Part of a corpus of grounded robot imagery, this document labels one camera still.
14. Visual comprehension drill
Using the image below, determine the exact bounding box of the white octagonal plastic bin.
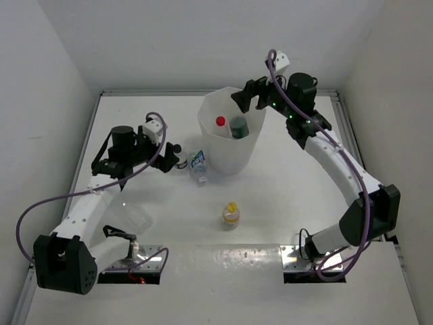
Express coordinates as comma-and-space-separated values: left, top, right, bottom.
198, 87, 266, 175

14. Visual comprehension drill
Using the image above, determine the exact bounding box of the metal base plate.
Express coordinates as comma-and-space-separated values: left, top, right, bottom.
109, 245, 165, 273
280, 244, 344, 273

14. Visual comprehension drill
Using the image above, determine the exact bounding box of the clear unlabelled plastic bottle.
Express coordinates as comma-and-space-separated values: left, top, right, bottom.
109, 191, 153, 235

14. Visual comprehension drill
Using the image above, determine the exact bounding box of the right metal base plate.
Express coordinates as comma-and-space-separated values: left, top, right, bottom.
280, 244, 344, 273

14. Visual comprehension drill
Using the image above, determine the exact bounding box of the light blue label bottle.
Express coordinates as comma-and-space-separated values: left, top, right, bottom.
188, 150, 208, 186

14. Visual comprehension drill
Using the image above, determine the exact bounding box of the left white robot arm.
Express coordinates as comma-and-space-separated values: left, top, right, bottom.
33, 119, 181, 295

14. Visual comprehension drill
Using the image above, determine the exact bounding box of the black cap small bottle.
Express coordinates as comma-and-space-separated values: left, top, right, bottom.
173, 144, 188, 171

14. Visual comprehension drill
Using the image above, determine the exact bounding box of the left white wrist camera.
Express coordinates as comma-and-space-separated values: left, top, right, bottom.
142, 118, 163, 145

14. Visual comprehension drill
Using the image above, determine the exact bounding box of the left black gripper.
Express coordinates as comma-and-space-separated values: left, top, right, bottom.
127, 125, 179, 172

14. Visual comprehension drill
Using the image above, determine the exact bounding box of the yellow cap small bottle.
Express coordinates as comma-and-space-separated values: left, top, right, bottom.
222, 202, 240, 230

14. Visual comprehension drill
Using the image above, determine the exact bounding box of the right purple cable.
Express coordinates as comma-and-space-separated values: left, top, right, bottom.
265, 49, 373, 282

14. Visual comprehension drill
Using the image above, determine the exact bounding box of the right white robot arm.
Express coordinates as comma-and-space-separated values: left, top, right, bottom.
231, 72, 401, 262

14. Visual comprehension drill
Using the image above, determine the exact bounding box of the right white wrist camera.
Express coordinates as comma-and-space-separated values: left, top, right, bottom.
273, 50, 290, 74

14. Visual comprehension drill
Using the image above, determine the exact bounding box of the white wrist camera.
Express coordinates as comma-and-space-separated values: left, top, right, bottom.
273, 50, 290, 74
142, 118, 163, 145

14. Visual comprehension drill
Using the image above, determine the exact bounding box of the green label plastic bottle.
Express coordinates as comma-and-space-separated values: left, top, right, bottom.
229, 116, 249, 139

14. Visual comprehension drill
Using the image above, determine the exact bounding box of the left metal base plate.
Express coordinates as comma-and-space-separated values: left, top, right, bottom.
109, 245, 165, 273

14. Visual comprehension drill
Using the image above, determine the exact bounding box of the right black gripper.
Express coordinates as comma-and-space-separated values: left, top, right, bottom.
231, 68, 296, 118

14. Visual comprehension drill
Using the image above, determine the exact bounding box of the red cap plastic bottle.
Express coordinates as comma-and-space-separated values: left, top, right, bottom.
214, 116, 231, 138

